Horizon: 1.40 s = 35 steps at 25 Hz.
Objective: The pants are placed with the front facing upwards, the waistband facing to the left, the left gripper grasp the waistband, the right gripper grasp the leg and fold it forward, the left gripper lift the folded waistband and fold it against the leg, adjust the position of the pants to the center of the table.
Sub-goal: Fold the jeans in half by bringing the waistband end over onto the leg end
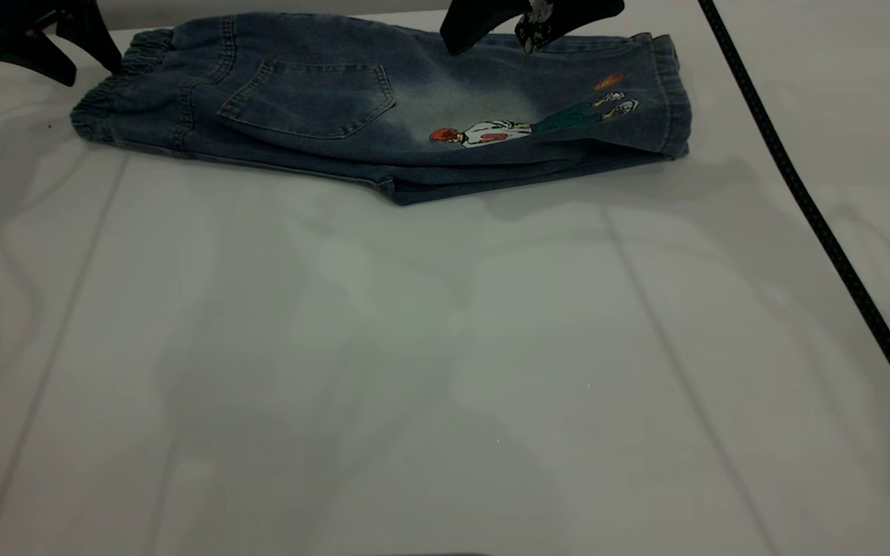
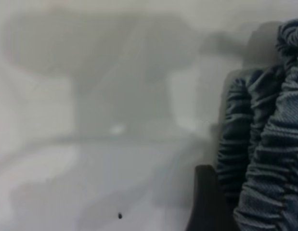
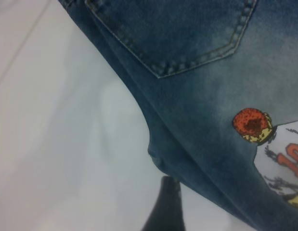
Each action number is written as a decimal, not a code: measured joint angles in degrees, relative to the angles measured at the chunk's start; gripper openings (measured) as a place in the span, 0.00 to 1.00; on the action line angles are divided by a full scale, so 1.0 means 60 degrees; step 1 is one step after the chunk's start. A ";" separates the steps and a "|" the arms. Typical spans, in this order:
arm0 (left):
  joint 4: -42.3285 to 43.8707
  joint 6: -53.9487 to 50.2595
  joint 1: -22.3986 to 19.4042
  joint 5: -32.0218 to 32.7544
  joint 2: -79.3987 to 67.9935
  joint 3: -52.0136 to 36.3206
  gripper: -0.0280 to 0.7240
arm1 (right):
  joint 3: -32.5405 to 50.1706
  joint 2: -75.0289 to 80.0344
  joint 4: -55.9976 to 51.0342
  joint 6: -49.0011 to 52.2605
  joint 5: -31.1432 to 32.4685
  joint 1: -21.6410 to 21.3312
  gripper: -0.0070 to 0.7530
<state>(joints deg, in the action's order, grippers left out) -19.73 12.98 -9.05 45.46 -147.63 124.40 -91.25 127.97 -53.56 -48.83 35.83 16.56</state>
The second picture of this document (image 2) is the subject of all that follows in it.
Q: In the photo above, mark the tiny black speck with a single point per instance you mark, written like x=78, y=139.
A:
x=120, y=215

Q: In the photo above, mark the blue faded denim pants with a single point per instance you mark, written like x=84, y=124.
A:
x=271, y=144

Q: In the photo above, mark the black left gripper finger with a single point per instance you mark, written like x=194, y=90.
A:
x=206, y=204

